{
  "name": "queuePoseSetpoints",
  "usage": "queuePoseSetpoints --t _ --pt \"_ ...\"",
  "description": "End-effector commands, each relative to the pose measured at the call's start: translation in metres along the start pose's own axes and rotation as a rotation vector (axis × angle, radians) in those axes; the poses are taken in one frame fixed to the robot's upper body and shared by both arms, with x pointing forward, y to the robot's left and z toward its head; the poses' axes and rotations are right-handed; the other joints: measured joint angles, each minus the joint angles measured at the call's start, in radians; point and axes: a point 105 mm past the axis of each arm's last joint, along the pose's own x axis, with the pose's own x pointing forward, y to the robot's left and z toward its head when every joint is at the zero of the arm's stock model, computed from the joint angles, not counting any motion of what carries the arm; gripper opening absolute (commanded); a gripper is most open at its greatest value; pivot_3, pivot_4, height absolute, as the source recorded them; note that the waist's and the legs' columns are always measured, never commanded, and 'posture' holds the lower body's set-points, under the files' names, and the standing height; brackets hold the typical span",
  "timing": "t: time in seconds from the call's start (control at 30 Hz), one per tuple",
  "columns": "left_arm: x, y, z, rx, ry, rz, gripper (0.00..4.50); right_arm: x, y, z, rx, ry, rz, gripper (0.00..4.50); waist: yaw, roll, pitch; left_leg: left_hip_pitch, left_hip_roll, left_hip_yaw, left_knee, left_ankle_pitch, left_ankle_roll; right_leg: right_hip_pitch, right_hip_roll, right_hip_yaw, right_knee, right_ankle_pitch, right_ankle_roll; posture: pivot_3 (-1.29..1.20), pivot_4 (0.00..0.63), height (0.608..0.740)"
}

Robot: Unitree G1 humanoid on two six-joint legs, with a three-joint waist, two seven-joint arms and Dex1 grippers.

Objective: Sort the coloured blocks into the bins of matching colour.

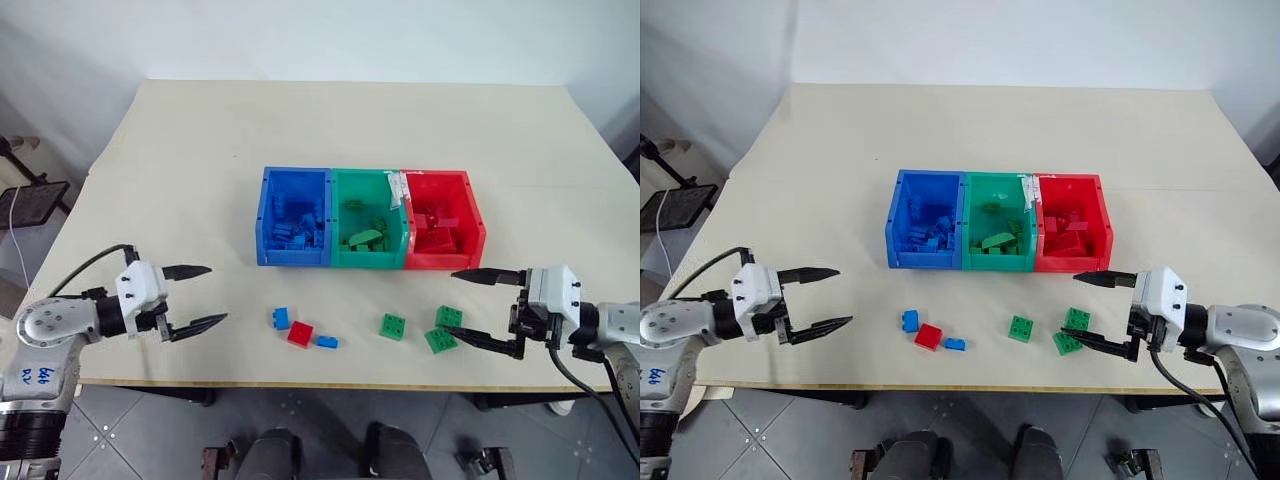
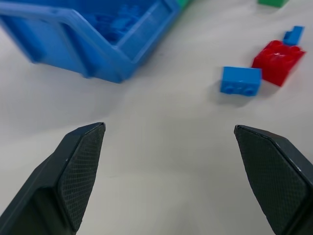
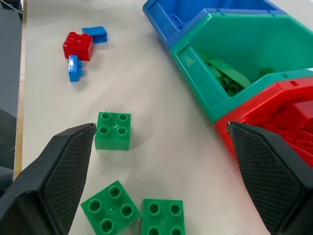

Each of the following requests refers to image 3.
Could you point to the green studded building block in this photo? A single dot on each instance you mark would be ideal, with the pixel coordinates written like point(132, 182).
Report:
point(228, 84)

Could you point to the green square building block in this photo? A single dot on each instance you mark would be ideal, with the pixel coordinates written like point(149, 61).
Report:
point(162, 218)
point(110, 208)
point(113, 131)

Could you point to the red square building block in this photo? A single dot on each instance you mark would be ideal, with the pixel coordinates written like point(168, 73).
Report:
point(78, 46)

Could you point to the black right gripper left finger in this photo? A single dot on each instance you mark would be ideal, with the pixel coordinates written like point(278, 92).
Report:
point(61, 176)

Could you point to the flat green oval piece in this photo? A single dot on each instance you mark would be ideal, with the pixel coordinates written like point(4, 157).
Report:
point(230, 71)

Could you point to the green plastic storage bin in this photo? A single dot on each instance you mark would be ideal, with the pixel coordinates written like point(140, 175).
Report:
point(244, 49)

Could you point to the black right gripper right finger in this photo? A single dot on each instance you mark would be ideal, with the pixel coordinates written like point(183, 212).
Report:
point(266, 176)

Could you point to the blue plastic storage bin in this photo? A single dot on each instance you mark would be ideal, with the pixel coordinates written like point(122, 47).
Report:
point(195, 17)

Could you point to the small blue building block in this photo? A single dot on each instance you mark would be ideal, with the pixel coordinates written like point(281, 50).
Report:
point(74, 68)

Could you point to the red plastic storage bin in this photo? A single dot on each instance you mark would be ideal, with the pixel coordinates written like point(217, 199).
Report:
point(247, 112)

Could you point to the blue rectangular building block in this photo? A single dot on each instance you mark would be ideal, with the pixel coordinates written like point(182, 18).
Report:
point(96, 34)

